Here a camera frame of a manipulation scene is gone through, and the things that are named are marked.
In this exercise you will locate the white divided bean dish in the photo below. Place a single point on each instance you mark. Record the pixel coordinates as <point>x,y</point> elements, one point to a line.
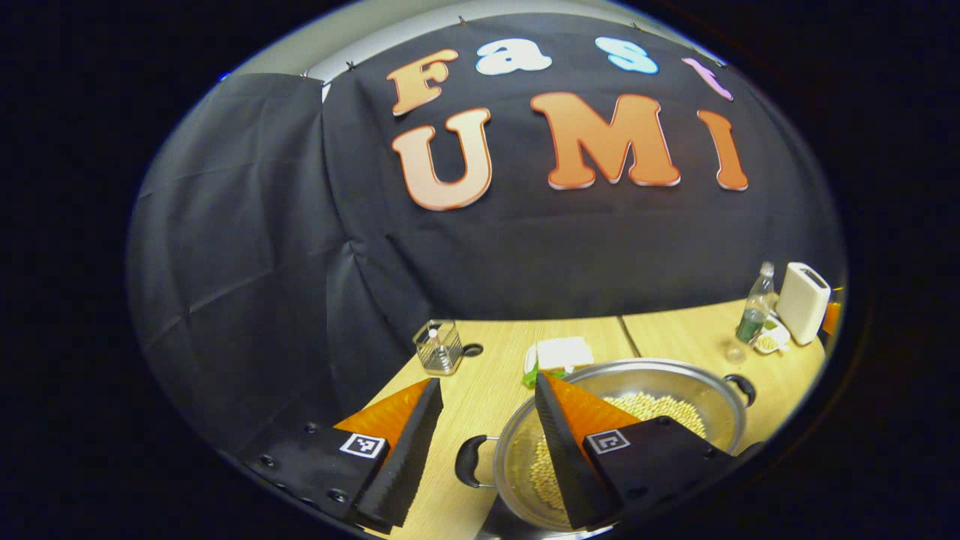
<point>771,341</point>

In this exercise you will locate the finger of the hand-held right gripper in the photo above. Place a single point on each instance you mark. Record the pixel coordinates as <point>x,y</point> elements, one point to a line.
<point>832,319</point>

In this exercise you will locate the pile of soybeans in pot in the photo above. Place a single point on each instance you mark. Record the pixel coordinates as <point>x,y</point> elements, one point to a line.
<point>660,409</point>

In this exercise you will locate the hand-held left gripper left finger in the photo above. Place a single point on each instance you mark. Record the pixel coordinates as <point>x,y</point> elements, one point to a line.
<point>412,457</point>

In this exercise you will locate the black table grommet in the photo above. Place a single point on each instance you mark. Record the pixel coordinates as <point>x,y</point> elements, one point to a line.
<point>473,349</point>

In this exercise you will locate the sandwich with lettuce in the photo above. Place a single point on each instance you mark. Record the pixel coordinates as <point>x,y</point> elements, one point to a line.
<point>564,352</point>

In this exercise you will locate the white toaster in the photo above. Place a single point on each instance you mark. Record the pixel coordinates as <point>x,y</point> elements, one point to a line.
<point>802,304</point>

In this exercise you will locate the clear plastic water bottle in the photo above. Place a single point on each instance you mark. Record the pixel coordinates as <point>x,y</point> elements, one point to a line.
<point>754,311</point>

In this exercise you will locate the small clear glass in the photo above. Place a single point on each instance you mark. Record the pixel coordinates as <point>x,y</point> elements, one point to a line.
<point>735,351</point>

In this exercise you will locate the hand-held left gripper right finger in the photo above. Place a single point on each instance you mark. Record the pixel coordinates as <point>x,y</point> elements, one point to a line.
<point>559,465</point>

